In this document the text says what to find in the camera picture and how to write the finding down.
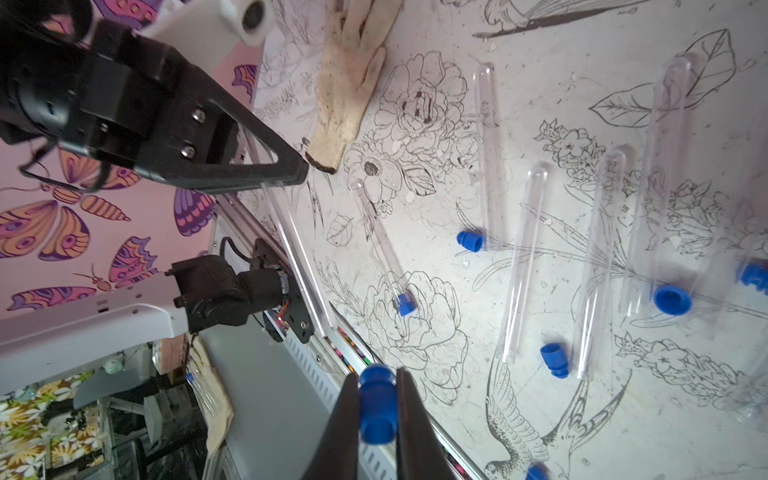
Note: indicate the blue stopper five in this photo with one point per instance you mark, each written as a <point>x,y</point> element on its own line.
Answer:
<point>470,241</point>

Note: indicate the test tube blue stopper three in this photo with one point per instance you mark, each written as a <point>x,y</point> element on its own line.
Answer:
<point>588,354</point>

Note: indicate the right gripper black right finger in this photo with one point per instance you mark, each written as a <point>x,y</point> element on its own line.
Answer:
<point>418,451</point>

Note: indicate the clear test tube one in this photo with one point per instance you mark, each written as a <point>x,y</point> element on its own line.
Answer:
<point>736,240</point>
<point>661,154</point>

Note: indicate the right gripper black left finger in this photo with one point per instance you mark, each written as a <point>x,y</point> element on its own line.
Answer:
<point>336,456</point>

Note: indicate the test tube blue stopper two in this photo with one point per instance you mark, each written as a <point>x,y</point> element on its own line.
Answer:
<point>522,260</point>

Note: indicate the beige work glove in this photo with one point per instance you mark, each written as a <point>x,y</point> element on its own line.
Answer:
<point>353,57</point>

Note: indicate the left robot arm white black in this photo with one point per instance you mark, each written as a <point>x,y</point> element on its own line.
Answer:
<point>193,295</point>

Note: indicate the blue stopper four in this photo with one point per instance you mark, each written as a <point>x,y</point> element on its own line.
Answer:
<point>555,359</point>

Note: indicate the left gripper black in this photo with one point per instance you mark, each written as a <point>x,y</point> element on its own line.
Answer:
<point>132,101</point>

